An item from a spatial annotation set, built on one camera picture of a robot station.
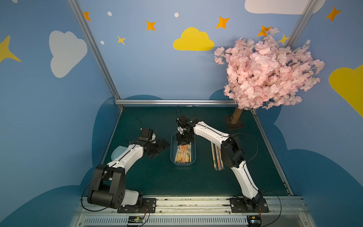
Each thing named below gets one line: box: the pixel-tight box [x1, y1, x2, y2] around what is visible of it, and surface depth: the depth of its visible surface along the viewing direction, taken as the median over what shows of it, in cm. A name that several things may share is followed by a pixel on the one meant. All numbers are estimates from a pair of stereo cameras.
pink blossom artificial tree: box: [214, 27, 326, 131], surface depth 71 cm
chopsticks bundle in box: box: [174, 144, 192, 164], surface depth 94 cm
